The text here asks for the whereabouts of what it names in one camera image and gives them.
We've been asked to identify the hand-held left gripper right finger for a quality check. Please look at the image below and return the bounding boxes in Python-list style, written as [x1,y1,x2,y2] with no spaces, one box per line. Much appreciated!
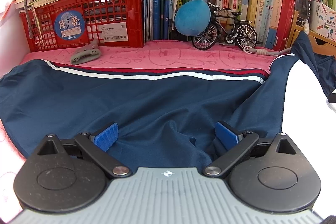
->
[203,121,297,178]

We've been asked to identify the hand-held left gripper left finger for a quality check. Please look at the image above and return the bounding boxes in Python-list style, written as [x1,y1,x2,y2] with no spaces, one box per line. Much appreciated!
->
[37,122,132,179]

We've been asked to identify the navy white striped jacket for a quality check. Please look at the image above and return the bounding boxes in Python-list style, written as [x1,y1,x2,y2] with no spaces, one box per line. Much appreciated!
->
[0,31,336,214]

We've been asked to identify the small grey cloth item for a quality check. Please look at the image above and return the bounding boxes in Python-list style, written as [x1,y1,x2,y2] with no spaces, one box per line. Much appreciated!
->
[70,40,101,65]

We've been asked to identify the black model bicycle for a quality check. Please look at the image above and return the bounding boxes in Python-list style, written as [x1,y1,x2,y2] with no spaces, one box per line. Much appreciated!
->
[192,0,263,51]

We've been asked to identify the blue plush ball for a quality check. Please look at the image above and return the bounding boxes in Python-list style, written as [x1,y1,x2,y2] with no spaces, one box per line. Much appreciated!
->
[175,0,211,36]

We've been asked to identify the wooden drawer organizer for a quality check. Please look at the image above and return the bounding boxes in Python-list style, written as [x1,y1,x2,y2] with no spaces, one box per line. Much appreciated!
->
[285,10,336,57]

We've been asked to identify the red plastic crate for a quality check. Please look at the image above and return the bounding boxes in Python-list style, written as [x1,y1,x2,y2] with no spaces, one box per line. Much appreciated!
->
[20,0,145,53]

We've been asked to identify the white printed cardboard box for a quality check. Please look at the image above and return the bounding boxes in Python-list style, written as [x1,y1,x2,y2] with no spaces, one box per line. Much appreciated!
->
[309,1,336,39]

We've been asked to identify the white braided cable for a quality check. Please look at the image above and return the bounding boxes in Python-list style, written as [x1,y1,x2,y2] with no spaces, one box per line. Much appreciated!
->
[243,19,309,57]

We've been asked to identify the grey braided cord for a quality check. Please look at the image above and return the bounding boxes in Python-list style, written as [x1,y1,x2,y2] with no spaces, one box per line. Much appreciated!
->
[23,0,40,39]

